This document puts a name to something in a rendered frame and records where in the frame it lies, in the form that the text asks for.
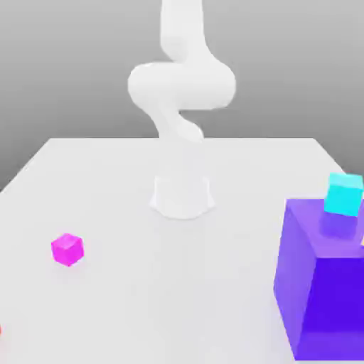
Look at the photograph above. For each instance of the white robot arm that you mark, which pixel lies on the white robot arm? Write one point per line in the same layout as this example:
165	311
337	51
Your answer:
182	85

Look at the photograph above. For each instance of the small magenta cube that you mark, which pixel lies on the small magenta cube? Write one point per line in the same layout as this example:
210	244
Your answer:
67	249

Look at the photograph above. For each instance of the small cyan cube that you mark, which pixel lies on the small cyan cube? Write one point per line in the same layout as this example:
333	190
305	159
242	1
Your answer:
343	195

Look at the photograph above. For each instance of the large purple box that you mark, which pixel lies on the large purple box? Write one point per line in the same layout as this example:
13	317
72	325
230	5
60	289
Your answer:
318	284

